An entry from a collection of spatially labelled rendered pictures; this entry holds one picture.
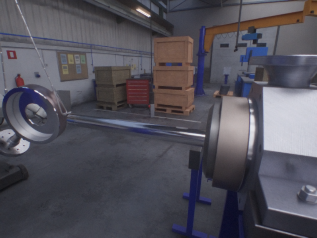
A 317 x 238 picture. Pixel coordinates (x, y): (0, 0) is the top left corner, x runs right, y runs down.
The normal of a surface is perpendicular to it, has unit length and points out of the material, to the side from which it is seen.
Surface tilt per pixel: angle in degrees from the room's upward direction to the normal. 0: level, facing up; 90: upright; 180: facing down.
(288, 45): 90
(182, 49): 90
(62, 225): 0
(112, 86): 90
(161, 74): 90
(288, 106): 45
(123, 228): 0
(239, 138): 61
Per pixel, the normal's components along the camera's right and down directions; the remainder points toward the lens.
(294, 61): -0.59, 0.25
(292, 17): -0.80, 0.18
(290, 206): 0.00, -0.95
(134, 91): -0.05, 0.31
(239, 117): -0.23, -0.54
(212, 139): -0.32, -0.15
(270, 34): -0.38, 0.29
